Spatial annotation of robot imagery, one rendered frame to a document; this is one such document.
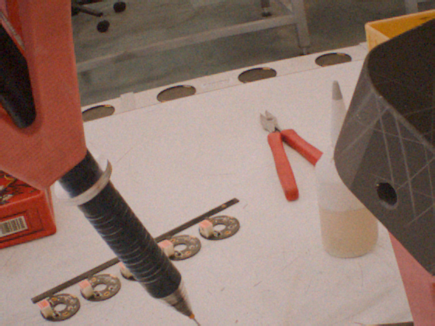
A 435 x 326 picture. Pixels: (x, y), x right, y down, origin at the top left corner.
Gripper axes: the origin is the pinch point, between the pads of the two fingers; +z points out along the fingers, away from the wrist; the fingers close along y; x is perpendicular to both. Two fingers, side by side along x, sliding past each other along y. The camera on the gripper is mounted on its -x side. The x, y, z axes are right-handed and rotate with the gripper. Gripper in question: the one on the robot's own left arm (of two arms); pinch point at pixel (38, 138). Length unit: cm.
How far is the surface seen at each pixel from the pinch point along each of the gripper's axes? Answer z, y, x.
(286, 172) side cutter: 21.7, 19.6, -12.4
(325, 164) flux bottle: 16.6, 11.9, -11.6
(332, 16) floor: 141, 226, -143
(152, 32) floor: 123, 279, -84
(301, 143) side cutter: 22.6, 22.2, -15.3
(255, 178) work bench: 22.3, 21.9, -11.2
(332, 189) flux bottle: 17.5, 11.0, -11.1
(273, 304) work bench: 20.4, 10.4, -5.0
